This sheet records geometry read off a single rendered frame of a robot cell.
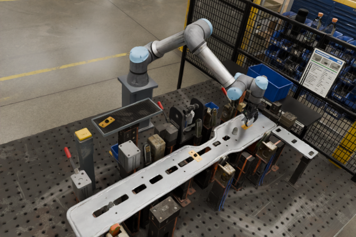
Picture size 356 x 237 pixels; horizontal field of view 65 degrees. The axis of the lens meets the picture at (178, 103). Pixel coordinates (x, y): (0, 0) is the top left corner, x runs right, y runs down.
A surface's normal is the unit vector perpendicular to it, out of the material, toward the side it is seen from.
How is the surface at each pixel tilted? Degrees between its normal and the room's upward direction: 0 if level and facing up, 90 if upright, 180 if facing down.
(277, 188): 0
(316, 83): 90
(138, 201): 0
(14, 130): 0
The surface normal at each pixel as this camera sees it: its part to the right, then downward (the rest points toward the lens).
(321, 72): -0.76, 0.32
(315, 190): 0.13, -0.78
